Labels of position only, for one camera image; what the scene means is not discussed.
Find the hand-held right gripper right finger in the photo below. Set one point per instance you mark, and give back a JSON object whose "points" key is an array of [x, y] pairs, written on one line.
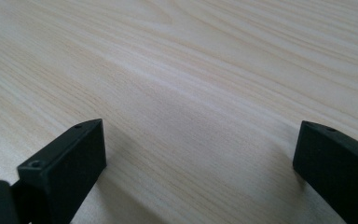
{"points": [[338, 165]]}

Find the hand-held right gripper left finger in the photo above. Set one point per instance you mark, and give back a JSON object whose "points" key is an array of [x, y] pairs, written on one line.
{"points": [[71, 161]]}

